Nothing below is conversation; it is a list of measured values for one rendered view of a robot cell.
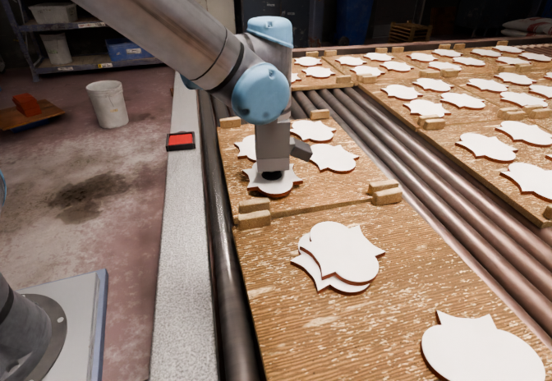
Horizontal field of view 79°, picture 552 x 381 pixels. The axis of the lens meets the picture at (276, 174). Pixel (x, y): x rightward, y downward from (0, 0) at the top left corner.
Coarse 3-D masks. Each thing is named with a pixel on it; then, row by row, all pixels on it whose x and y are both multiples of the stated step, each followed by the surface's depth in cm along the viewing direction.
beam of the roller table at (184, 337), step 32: (192, 96) 123; (192, 128) 100; (192, 160) 85; (192, 192) 73; (192, 224) 65; (160, 256) 58; (192, 256) 58; (160, 288) 52; (192, 288) 52; (160, 320) 48; (192, 320) 48; (160, 352) 44; (192, 352) 44
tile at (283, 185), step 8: (256, 168) 74; (248, 176) 71; (256, 176) 71; (288, 176) 71; (296, 176) 71; (256, 184) 69; (264, 184) 69; (272, 184) 69; (280, 184) 69; (288, 184) 69; (296, 184) 70; (264, 192) 67; (272, 192) 66; (280, 192) 66; (288, 192) 67
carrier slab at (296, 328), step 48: (240, 240) 58; (288, 240) 58; (384, 240) 58; (432, 240) 58; (288, 288) 50; (384, 288) 50; (432, 288) 50; (480, 288) 50; (288, 336) 43; (336, 336) 43; (384, 336) 43; (528, 336) 43
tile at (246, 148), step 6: (246, 138) 88; (252, 138) 88; (234, 144) 86; (240, 144) 85; (246, 144) 85; (252, 144) 85; (240, 150) 83; (246, 150) 83; (252, 150) 83; (240, 156) 81; (246, 156) 81; (252, 156) 80; (252, 162) 80
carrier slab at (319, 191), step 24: (312, 120) 100; (312, 144) 88; (336, 144) 88; (240, 168) 77; (312, 168) 77; (360, 168) 77; (240, 192) 70; (312, 192) 70; (336, 192) 70; (360, 192) 70
